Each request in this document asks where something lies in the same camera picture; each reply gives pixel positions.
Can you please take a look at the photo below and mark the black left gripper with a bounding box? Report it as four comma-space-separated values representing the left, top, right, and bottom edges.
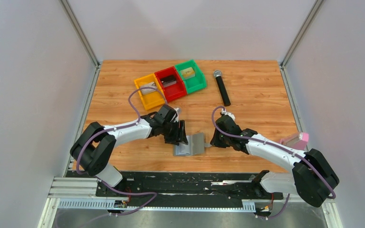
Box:
161, 120, 189, 146

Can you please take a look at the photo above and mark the grey card holder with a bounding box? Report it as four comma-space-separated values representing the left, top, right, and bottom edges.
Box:
173, 133, 212, 156

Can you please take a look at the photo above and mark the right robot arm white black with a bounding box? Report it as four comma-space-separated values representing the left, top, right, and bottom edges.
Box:
211, 114, 340, 207

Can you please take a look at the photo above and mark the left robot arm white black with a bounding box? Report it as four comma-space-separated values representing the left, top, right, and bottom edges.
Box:
70, 104, 189, 196

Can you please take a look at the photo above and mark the black card in red bin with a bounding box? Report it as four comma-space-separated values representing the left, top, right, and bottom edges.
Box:
161, 75, 177, 88

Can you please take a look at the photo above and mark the silver card in yellow bin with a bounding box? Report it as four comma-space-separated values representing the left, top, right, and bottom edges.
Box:
139, 81, 157, 95

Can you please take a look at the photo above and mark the gold card in green bin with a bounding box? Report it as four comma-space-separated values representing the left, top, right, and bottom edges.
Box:
180, 67, 196, 80

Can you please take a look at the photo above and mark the pink card stand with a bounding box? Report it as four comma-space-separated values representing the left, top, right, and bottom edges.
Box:
279, 132, 309, 150

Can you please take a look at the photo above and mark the yellow plastic bin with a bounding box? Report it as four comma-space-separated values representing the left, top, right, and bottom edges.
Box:
134, 73, 166, 111

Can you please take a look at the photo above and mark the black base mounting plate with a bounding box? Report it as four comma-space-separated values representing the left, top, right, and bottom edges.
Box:
81, 170, 284, 212

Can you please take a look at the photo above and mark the red plastic bin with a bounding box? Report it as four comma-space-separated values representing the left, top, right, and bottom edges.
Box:
154, 66, 187, 102

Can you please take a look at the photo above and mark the green plastic bin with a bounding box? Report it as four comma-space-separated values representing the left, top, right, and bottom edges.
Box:
174, 59, 207, 94

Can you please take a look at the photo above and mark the black handheld microphone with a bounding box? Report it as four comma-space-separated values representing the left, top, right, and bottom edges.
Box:
213, 70, 231, 106

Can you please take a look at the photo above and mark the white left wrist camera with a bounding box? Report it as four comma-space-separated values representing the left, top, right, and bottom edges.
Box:
174, 107, 181, 122

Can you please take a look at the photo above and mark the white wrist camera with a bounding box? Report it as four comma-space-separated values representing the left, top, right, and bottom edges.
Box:
221, 110, 235, 121
174, 107, 181, 122

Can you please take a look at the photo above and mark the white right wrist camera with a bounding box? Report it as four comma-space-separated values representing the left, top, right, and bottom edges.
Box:
221, 110, 235, 121

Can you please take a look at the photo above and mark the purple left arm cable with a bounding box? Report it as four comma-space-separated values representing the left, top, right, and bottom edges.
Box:
75, 86, 171, 196

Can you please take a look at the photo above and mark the right aluminium frame post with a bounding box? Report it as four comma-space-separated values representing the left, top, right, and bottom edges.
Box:
279, 0, 325, 131

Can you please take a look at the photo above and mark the aluminium frame post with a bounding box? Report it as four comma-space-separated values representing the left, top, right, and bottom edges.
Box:
59, 0, 101, 111
279, 0, 325, 131

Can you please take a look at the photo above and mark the left aluminium frame post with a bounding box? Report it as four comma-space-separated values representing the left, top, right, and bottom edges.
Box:
59, 0, 101, 111

